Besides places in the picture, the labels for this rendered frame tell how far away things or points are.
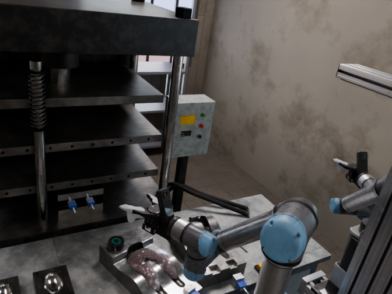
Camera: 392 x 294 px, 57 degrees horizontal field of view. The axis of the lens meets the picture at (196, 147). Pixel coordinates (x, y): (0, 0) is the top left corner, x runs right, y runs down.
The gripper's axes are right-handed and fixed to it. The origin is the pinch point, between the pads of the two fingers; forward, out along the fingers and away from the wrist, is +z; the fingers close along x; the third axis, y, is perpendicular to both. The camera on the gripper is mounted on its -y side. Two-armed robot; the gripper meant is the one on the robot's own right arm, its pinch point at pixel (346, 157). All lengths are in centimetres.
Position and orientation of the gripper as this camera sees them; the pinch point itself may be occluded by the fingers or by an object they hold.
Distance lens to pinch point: 211.0
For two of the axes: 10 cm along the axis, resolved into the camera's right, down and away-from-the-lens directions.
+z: -0.8, -4.4, 9.0
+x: 10.0, -0.3, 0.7
